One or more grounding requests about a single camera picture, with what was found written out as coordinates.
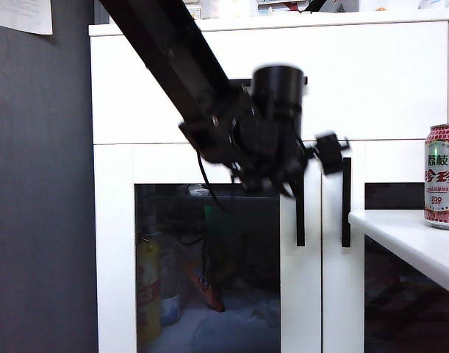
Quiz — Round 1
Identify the white glass-panel cabinet door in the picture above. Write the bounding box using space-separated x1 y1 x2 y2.
322 140 449 353
93 143 323 353

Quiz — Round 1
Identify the orange snack packet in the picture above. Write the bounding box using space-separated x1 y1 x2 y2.
187 264 225 313

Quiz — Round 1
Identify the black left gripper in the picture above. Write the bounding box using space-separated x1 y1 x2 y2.
229 130 353 202

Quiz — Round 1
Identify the wide white drawer front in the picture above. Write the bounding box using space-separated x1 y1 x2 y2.
90 31 449 145

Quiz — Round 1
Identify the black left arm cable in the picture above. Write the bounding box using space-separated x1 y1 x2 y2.
196 149 232 214

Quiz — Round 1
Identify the clear pump sanitizer bottle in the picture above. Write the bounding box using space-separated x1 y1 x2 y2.
160 253 182 327

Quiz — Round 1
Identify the red white beverage can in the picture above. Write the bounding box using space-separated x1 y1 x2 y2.
424 124 449 232

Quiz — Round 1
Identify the black slanted object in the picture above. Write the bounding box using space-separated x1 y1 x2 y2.
303 0 330 14

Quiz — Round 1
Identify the yellow detergent bottle green cap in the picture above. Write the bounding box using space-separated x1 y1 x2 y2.
136 238 162 343

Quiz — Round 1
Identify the white teal printed box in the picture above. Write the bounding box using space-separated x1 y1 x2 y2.
256 0 309 16

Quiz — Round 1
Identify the white paper sheet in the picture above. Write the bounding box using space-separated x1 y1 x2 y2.
0 0 54 37

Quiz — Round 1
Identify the white cabinet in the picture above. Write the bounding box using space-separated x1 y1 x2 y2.
88 10 449 353

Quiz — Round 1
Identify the translucent white plastic bag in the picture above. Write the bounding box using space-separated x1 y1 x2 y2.
201 0 257 19

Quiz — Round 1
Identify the black vertical door handle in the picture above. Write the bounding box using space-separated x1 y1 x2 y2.
340 157 353 248
295 172 306 247

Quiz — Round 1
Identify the white wall socket box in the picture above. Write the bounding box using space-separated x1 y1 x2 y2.
182 0 203 20

